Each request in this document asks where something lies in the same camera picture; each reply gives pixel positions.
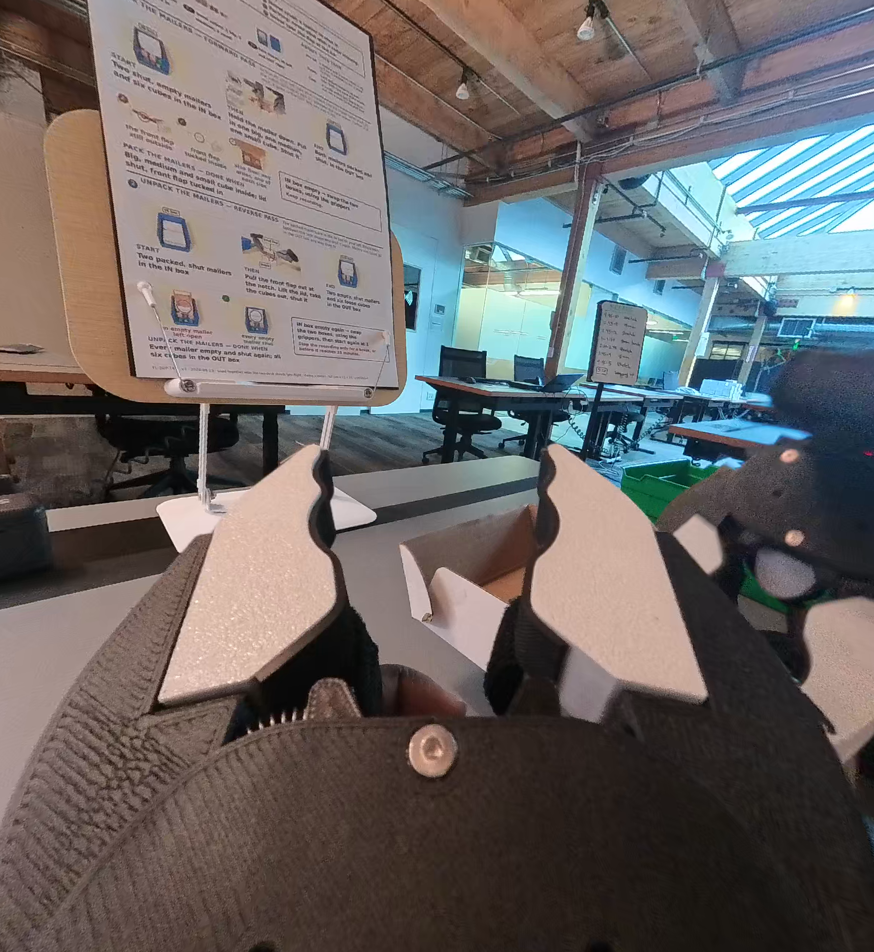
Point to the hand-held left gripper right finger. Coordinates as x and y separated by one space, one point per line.
608 595

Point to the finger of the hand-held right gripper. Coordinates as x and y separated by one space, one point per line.
701 543
854 669

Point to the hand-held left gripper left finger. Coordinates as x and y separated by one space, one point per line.
258 595

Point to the white cardboard mailer box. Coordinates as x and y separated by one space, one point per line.
452 617

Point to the grey desk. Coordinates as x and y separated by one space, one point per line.
35 647

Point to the person's left hand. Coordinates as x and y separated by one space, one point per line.
422 692

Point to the green plastic bin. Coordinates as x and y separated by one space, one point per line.
660 483

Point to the background wooden table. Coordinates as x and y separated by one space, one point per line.
727 430
496 387

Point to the black office chair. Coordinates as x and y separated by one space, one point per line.
162 439
463 416
530 387

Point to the standing whiteboard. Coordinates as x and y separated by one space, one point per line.
617 342

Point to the printed instruction sheet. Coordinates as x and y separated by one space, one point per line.
243 186

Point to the beige partition panel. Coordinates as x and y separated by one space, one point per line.
5 223

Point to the ceiling spot lamp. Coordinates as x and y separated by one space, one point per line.
464 89
587 26

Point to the black wall screen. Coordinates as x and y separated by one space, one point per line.
412 297

